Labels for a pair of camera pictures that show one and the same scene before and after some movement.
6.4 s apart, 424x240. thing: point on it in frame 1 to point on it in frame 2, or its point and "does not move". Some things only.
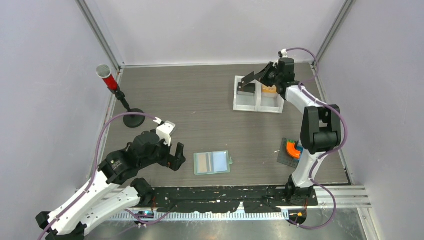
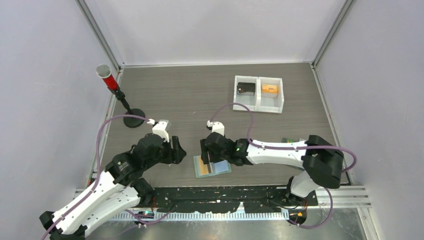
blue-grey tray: x=212 y=162 does not move
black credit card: x=248 y=88 does not move
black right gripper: x=262 y=76 to x=205 y=156
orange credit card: x=202 y=163 does not move
